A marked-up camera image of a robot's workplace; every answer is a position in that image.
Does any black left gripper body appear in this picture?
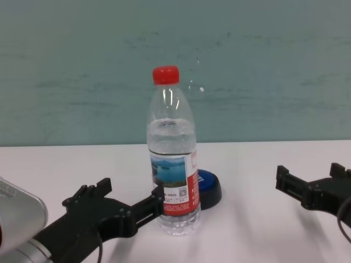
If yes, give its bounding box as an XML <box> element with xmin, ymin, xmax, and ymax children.
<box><xmin>35</xmin><ymin>197</ymin><xmax>138</xmax><ymax>263</ymax></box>

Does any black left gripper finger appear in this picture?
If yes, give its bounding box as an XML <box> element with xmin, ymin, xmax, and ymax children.
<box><xmin>128</xmin><ymin>185</ymin><xmax>166</xmax><ymax>228</ymax></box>
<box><xmin>61</xmin><ymin>178</ymin><xmax>113</xmax><ymax>214</ymax></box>

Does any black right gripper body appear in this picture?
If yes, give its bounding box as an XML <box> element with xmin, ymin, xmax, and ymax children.
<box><xmin>301</xmin><ymin>176</ymin><xmax>351</xmax><ymax>220</ymax></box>

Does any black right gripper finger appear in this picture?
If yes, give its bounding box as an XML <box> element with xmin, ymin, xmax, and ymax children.
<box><xmin>275</xmin><ymin>164</ymin><xmax>311</xmax><ymax>206</ymax></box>
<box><xmin>329</xmin><ymin>162</ymin><xmax>351</xmax><ymax>179</ymax></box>

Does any blue button black base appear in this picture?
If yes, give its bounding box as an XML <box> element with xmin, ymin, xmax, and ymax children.
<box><xmin>197</xmin><ymin>169</ymin><xmax>223</xmax><ymax>211</ymax></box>

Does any clear water bottle red cap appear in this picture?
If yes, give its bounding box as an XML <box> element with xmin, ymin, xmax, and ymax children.
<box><xmin>146</xmin><ymin>65</ymin><xmax>202</xmax><ymax>237</ymax></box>

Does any black right camera cable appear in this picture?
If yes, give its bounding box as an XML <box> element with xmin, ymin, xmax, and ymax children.
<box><xmin>336</xmin><ymin>197</ymin><xmax>351</xmax><ymax>245</ymax></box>

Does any black camera cable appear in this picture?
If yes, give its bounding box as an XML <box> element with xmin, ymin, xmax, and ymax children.
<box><xmin>336</xmin><ymin>197</ymin><xmax>351</xmax><ymax>245</ymax></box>
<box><xmin>95</xmin><ymin>232</ymin><xmax>104</xmax><ymax>263</ymax></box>

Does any black left camera cable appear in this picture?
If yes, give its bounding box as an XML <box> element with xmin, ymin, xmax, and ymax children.
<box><xmin>95</xmin><ymin>232</ymin><xmax>104</xmax><ymax>263</ymax></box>

